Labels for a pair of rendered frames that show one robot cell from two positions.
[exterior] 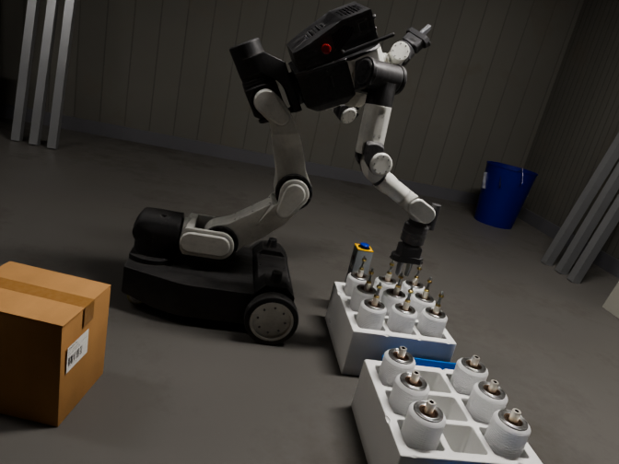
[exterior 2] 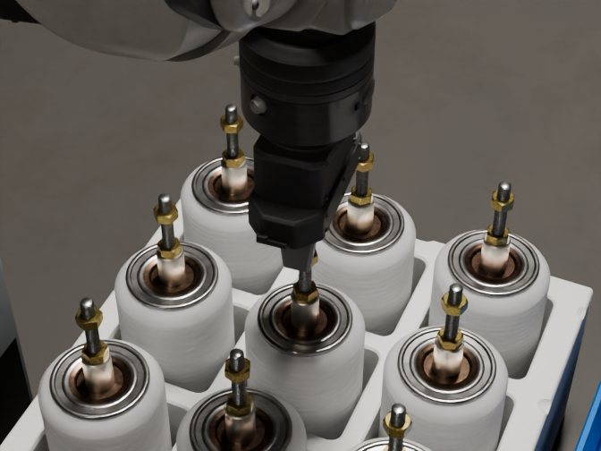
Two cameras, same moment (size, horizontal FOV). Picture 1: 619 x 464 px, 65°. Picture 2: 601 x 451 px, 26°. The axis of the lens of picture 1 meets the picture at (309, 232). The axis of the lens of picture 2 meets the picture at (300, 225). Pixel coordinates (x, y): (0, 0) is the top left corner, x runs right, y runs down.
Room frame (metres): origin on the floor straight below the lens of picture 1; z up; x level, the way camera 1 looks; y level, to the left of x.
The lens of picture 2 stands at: (1.32, 0.19, 1.03)
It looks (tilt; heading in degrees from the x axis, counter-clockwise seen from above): 45 degrees down; 305
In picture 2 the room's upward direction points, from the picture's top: straight up
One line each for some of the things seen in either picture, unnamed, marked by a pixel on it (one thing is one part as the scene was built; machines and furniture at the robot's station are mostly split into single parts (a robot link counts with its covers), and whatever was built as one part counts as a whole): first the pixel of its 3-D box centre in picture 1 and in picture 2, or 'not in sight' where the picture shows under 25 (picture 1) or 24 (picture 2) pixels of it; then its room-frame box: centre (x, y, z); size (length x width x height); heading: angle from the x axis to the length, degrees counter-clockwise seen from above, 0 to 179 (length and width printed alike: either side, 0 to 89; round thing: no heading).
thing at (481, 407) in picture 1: (481, 416); not in sight; (1.19, -0.60, 0.16); 0.10 x 0.10 x 0.18
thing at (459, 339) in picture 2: not in sight; (450, 337); (1.59, -0.40, 0.29); 0.02 x 0.02 x 0.01; 24
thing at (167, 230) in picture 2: not in sight; (167, 231); (1.82, -0.35, 0.30); 0.01 x 0.01 x 0.08
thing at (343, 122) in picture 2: (410, 245); (302, 124); (1.71, -0.37, 0.45); 0.13 x 0.10 x 0.12; 106
